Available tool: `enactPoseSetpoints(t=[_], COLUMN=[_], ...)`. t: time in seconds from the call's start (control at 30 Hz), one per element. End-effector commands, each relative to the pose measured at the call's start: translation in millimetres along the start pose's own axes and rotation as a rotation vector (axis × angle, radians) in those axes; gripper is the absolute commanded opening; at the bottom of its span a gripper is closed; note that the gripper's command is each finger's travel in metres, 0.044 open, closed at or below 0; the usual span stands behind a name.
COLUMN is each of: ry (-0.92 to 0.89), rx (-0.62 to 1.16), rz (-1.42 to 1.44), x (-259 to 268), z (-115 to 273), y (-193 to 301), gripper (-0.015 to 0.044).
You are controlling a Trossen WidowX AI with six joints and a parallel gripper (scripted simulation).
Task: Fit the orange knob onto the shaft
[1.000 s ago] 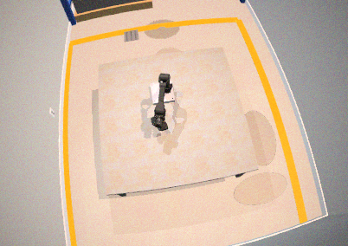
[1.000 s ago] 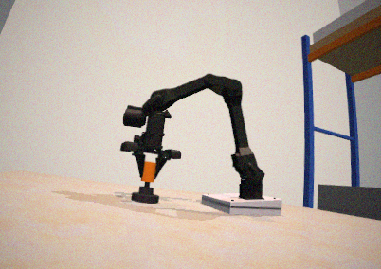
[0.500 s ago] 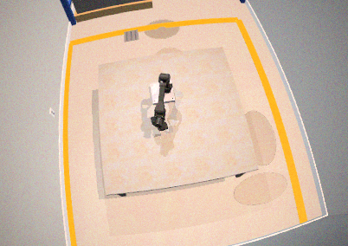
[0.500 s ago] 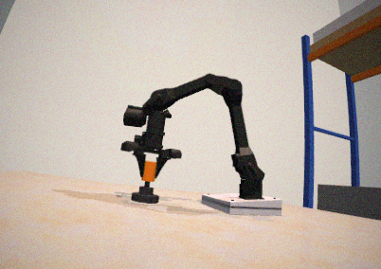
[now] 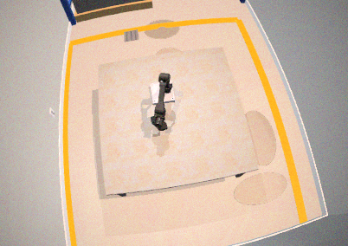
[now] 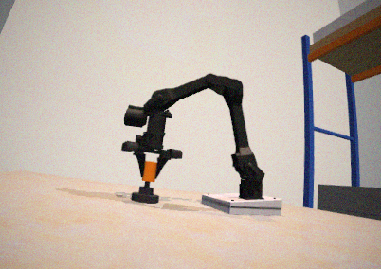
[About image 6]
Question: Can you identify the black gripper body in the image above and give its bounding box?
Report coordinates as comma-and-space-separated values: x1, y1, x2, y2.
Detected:
121, 127, 183, 159

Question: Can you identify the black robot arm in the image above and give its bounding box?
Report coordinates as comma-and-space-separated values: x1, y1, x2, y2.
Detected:
124, 74, 265, 200

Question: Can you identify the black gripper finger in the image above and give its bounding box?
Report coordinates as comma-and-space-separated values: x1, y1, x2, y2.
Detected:
154, 157, 171, 179
133, 153, 146, 177

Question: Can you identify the orange knob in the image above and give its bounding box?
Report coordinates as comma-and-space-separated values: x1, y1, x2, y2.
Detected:
142, 161, 157, 182

